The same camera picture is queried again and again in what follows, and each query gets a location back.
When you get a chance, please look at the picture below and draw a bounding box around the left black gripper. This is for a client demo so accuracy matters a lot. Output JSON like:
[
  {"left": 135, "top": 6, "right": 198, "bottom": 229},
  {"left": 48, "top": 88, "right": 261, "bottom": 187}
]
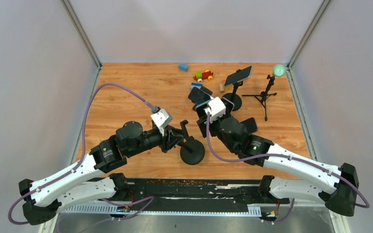
[{"left": 127, "top": 124, "right": 186, "bottom": 157}]

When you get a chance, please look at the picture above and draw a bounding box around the black round-base clamp stand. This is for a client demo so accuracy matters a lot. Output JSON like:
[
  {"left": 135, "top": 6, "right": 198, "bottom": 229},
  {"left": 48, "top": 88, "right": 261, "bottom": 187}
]
[{"left": 178, "top": 120, "right": 205, "bottom": 165}]

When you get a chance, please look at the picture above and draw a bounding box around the teal smartphone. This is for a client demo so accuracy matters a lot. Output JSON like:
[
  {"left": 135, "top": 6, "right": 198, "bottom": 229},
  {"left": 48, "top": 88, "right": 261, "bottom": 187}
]
[{"left": 195, "top": 100, "right": 210, "bottom": 118}]

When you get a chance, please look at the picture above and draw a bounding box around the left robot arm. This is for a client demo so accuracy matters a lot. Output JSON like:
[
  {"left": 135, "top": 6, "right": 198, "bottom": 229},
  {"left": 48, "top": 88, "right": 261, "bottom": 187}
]
[{"left": 18, "top": 120, "right": 188, "bottom": 225}]

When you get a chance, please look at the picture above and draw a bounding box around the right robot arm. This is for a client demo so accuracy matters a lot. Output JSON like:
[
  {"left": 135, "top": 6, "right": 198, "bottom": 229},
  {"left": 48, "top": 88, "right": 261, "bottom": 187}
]
[{"left": 197, "top": 114, "right": 369, "bottom": 216}]

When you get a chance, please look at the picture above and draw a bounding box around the white phone on grey stand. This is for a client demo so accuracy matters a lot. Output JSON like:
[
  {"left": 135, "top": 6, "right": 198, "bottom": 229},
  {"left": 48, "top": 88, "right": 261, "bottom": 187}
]
[{"left": 221, "top": 98, "right": 235, "bottom": 115}]

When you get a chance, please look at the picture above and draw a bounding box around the tall black round-base stand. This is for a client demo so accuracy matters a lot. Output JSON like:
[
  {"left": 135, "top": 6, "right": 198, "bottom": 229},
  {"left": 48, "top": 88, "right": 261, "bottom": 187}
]
[{"left": 222, "top": 82, "right": 243, "bottom": 111}]

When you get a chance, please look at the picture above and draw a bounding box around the purple phone on black stand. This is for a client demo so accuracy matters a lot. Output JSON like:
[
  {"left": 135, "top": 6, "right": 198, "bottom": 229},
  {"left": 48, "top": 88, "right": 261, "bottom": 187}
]
[{"left": 187, "top": 86, "right": 214, "bottom": 105}]

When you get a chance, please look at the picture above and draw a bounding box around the black folding phone stand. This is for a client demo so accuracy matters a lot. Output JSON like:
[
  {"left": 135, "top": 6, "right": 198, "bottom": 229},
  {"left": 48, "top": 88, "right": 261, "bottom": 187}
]
[{"left": 192, "top": 85, "right": 214, "bottom": 112}]

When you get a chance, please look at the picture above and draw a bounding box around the pink phone on white stand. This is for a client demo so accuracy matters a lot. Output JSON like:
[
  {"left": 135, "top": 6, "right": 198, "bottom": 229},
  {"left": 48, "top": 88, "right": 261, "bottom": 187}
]
[{"left": 241, "top": 117, "right": 258, "bottom": 133}]

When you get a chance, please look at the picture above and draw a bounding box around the phone on tall stand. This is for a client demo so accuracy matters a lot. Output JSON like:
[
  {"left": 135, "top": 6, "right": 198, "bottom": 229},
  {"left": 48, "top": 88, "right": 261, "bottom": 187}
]
[{"left": 224, "top": 66, "right": 253, "bottom": 87}]

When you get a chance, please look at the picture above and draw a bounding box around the wooden cylinder block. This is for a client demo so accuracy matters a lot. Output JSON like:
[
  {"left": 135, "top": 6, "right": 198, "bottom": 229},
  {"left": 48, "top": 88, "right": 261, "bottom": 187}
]
[{"left": 219, "top": 83, "right": 225, "bottom": 93}]

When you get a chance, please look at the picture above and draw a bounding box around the yellow small block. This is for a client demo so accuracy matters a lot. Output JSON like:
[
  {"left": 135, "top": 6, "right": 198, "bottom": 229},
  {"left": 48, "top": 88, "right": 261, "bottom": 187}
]
[{"left": 224, "top": 85, "right": 233, "bottom": 91}]

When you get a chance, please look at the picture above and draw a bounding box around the blue white block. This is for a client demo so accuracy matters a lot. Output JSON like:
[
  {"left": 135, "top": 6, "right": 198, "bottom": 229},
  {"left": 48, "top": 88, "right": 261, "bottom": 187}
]
[{"left": 190, "top": 83, "right": 203, "bottom": 90}]

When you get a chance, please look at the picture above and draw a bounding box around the black mini tripod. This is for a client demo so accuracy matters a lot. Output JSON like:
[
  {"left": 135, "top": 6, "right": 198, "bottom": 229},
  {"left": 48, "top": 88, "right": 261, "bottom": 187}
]
[{"left": 242, "top": 75, "right": 277, "bottom": 121}]

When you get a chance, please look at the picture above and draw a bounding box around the blue triangular block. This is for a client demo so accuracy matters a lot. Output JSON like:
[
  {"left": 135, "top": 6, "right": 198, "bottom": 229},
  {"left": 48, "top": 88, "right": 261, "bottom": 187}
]
[{"left": 178, "top": 63, "right": 189, "bottom": 72}]

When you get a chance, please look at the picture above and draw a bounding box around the green ball on tripod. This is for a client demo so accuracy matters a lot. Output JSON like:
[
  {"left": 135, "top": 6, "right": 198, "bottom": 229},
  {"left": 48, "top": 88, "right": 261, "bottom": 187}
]
[{"left": 272, "top": 64, "right": 287, "bottom": 77}]

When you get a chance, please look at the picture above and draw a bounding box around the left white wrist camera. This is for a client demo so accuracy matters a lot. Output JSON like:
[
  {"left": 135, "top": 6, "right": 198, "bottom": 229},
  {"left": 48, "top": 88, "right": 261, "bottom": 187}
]
[{"left": 151, "top": 109, "right": 173, "bottom": 136}]

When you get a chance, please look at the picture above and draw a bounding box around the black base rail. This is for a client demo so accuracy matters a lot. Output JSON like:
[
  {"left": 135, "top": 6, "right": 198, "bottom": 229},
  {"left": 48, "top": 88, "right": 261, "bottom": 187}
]
[{"left": 58, "top": 176, "right": 322, "bottom": 218}]

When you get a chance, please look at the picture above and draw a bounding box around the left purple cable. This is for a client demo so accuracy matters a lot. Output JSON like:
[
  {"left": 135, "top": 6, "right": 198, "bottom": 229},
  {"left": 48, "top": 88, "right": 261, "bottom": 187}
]
[{"left": 7, "top": 83, "right": 160, "bottom": 225}]

